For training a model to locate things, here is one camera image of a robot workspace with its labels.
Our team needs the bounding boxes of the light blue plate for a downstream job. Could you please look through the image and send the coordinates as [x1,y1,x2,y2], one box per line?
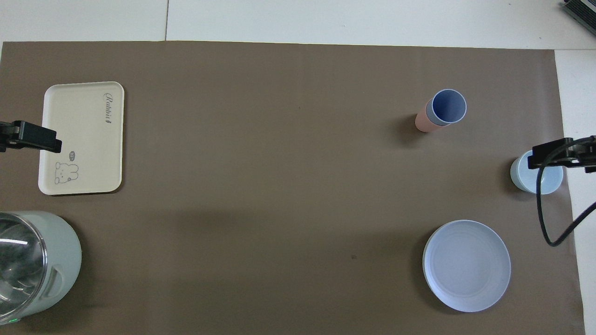
[422,220,512,313]

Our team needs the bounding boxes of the pale green cooking pot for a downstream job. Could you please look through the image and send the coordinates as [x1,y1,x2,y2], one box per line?
[0,211,82,326]

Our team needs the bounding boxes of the brown paper table mat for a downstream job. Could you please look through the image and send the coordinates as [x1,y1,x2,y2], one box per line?
[0,41,586,335]

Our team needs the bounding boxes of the blue plastic cup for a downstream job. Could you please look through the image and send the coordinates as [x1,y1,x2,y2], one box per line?
[426,88,467,126]

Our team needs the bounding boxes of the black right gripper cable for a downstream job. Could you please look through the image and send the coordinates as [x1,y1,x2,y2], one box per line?
[535,140,596,247]

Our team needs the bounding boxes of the cream rabbit print tray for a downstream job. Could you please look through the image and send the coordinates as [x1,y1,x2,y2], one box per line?
[38,81,125,195]

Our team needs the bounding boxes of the pink plastic cup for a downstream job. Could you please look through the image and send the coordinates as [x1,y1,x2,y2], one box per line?
[415,108,447,133]

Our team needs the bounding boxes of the grey ribbed device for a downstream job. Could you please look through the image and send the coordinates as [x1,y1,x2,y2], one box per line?
[561,0,596,35]

